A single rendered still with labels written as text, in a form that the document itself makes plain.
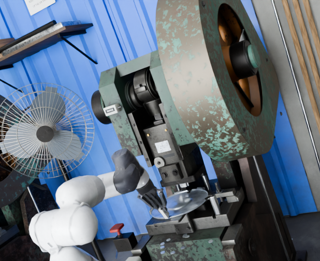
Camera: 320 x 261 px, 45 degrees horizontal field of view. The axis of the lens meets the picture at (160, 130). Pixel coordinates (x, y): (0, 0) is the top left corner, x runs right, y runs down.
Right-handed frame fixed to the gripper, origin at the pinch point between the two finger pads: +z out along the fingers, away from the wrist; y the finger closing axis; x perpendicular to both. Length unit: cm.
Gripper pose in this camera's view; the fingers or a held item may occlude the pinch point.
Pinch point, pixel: (163, 211)
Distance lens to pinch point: 177.1
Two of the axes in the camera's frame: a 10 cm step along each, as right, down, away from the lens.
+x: 2.0, -6.5, 7.3
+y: 8.6, -2.4, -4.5
